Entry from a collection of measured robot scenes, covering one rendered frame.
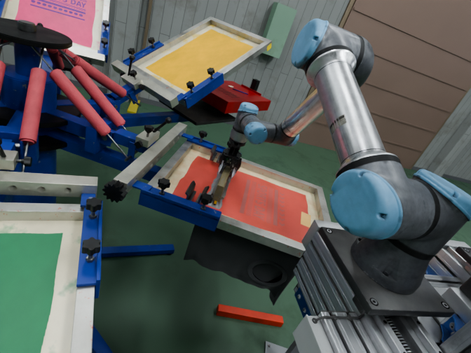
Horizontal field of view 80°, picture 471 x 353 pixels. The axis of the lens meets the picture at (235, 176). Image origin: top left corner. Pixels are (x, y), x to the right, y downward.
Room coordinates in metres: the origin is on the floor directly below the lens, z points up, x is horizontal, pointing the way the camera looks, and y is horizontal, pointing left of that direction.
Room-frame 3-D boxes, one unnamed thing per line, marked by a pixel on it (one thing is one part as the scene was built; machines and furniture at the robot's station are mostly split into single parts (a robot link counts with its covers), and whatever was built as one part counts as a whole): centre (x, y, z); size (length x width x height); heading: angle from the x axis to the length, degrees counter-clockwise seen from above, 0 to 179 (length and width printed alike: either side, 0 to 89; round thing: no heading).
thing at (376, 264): (0.53, -0.39, 1.31); 0.15 x 0.15 x 0.10
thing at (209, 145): (1.38, 0.16, 0.97); 0.30 x 0.05 x 0.07; 91
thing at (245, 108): (1.08, 0.04, 1.30); 0.09 x 0.08 x 0.11; 27
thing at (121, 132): (1.10, 0.48, 1.02); 0.17 x 0.06 x 0.05; 91
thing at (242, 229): (1.11, -0.08, 0.97); 0.79 x 0.58 x 0.04; 91
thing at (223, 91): (2.33, 0.29, 1.06); 0.61 x 0.46 x 0.12; 151
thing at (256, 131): (1.00, -0.02, 1.30); 0.11 x 0.11 x 0.08; 27
